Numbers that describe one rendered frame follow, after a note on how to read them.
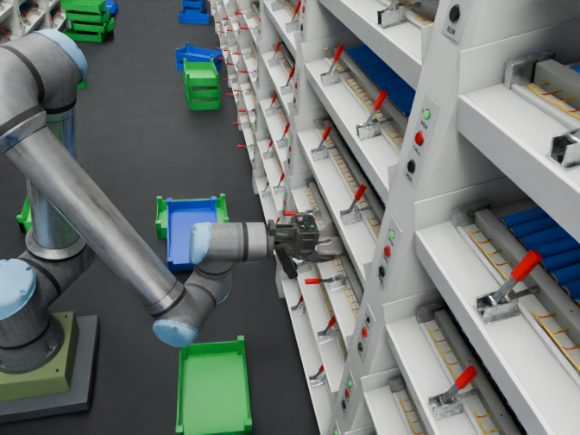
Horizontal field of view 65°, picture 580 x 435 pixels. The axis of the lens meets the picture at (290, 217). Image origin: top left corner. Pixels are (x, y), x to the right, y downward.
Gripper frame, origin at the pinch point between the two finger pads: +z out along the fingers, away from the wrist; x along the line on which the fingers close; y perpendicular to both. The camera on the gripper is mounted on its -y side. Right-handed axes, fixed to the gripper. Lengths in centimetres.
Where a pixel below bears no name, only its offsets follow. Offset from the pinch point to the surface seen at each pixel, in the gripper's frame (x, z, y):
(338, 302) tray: -12.2, -3.8, -6.3
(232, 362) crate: 10, -22, -56
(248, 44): 175, 0, -4
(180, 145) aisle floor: 158, -36, -58
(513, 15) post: -34, -6, 61
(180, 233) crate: 71, -37, -52
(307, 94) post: 35.6, -5.0, 24.0
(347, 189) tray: 2.6, -2.0, 15.0
